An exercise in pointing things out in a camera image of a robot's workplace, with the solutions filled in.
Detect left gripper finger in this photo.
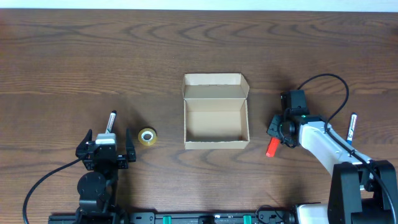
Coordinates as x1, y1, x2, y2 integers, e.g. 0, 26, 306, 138
78, 129, 92, 149
126, 129, 135, 156

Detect red utility knife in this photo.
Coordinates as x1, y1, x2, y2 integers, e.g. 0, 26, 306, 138
266, 137, 280, 157

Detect yellow tape roll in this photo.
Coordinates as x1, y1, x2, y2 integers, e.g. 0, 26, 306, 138
138, 128, 157, 146

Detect black marker pen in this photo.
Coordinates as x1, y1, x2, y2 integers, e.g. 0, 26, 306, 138
105, 110, 117, 134

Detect blue marker pen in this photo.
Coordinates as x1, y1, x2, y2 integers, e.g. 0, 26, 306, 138
346, 113, 358, 145

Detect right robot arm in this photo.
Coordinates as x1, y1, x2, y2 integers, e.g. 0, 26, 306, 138
266, 115, 397, 223

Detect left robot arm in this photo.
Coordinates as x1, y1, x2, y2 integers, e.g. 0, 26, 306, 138
75, 130, 136, 224

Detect open cardboard box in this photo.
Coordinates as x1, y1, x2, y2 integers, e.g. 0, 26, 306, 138
182, 73, 250, 150

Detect right black cable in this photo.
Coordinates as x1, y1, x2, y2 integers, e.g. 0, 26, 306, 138
297, 73, 398, 224

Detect black cable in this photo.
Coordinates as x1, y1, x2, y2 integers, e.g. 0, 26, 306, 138
22, 157, 85, 224
297, 73, 398, 224

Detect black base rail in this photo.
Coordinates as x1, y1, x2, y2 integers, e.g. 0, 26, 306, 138
47, 210, 296, 224

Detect left black cable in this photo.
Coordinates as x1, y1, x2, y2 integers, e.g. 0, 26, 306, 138
22, 157, 85, 224

